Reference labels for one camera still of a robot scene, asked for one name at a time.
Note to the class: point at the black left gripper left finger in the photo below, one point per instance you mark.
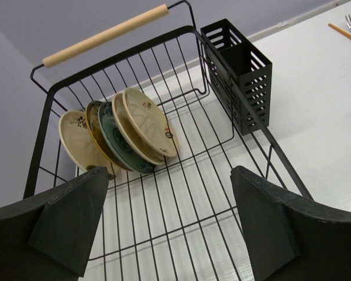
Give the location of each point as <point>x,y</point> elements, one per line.
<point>49,236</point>

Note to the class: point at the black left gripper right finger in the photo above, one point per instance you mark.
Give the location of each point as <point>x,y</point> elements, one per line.
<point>288,236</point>

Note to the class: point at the teal green plate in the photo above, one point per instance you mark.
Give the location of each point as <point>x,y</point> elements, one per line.
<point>118,144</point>

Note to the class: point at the plain cream plate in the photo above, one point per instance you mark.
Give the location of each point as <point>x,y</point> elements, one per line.
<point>127,130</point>

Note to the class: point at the yellow brown plate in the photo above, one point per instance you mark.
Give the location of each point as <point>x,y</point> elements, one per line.
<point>91,116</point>

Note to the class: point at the cream plate with red mark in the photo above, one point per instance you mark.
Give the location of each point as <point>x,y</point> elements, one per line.
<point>150,122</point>

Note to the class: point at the black perforated utensil caddy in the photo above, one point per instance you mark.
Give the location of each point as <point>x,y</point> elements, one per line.
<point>240,75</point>

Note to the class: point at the orange wooden chopstick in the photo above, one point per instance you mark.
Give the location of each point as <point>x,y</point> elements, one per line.
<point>339,30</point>

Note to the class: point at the black wire dish rack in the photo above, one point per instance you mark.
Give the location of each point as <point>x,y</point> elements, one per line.
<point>180,101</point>

